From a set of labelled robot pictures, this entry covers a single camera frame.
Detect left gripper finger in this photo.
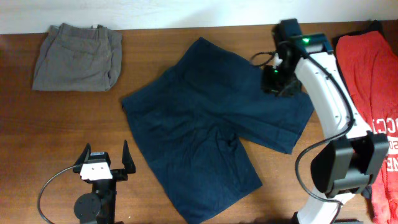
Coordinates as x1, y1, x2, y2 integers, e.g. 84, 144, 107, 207
122, 140, 136, 170
75, 143, 91, 166

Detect navy blue shorts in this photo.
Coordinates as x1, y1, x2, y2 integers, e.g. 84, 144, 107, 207
122, 38, 314, 223

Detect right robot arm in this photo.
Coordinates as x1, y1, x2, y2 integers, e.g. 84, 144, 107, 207
263, 31, 389, 223

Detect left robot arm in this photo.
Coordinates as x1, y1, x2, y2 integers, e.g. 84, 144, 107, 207
73, 141, 136, 223

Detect red printed t-shirt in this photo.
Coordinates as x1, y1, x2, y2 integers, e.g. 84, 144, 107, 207
336, 31, 397, 223

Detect folded grey shorts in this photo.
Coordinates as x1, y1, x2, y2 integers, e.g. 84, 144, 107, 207
32, 23, 123, 91

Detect black garment under pile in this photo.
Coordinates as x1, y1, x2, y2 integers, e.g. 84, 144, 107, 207
332, 20, 385, 49

